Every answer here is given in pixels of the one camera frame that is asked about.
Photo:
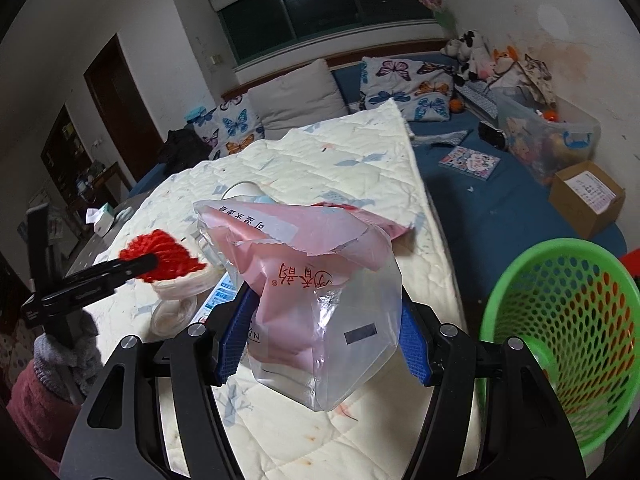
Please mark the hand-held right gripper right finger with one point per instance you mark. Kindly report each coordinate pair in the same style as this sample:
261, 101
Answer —
415, 350

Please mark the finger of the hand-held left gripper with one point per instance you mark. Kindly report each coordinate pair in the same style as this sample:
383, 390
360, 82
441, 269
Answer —
105, 277

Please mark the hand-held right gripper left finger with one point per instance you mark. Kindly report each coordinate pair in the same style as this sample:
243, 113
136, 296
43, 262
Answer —
234, 342

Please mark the red mesh wrapper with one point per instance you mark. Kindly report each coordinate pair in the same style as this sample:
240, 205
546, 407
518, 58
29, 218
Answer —
170, 252

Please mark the pink and clear plastic bag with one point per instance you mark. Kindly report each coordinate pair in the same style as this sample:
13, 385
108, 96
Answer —
320, 320

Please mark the green plastic basket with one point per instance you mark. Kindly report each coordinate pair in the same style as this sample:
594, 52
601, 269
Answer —
525, 272

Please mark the person's left forearm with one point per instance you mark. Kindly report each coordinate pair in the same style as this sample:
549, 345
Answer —
45, 410

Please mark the grey side table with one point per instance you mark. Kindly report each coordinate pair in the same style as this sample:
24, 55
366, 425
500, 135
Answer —
87, 255

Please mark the tissue box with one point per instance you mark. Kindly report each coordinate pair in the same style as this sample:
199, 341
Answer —
107, 220

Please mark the clear plastic cup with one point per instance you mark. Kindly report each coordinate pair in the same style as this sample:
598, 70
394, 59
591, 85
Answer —
172, 312

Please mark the white paper bowl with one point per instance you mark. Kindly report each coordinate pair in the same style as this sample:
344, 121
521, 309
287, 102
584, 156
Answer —
185, 285

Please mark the dark wooden cabinet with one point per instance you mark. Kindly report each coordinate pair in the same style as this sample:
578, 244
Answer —
60, 150

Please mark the black bag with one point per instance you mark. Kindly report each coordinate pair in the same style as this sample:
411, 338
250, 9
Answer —
182, 152

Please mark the blue bed sheet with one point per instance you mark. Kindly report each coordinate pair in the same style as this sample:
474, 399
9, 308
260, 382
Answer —
475, 215

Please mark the brown wooden door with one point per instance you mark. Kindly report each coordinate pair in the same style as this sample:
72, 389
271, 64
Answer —
125, 110

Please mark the colourful picture book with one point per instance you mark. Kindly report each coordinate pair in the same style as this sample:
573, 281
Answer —
470, 162

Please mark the cream quilted blanket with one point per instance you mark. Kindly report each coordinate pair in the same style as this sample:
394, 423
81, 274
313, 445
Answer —
310, 160

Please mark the small butterfly print pillow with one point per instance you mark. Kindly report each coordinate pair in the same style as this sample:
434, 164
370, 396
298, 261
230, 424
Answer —
235, 127

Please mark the brown cardboard box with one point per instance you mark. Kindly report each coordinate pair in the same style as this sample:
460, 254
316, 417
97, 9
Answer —
575, 220

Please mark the grey patterned cloth strip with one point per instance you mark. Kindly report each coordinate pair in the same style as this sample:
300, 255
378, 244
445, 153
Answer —
442, 137

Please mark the black electronic device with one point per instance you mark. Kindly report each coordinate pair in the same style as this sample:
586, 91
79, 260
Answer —
492, 135

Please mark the red plastic stool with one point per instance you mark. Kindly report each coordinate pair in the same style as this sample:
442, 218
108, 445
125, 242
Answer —
631, 262

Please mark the white printed paper sheet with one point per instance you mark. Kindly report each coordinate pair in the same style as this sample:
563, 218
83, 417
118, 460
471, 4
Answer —
592, 191

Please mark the clear plastic storage box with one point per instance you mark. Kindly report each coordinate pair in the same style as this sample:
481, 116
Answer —
545, 145

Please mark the small orange ball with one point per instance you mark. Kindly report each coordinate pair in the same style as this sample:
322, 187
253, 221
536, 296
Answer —
457, 105

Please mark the beige pillow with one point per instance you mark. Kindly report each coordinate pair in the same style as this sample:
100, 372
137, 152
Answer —
295, 100

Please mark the patterned flat board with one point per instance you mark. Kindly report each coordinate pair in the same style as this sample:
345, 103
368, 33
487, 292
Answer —
477, 100

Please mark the large butterfly print pillow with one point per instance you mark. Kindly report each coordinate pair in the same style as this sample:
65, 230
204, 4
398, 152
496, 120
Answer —
400, 85

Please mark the patterned cloth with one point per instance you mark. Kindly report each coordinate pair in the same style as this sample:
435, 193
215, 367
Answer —
539, 80

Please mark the wooden headboard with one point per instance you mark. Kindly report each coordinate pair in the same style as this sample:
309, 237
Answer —
345, 58

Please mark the black and white cow plush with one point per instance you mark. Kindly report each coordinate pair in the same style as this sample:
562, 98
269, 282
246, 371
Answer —
470, 52

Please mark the orange fox plush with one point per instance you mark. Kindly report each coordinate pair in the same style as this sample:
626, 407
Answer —
504, 60

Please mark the dark window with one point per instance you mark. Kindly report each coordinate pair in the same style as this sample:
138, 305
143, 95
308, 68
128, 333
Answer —
325, 10

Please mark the paper flower decoration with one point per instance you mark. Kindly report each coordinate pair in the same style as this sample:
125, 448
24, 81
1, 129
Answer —
432, 2

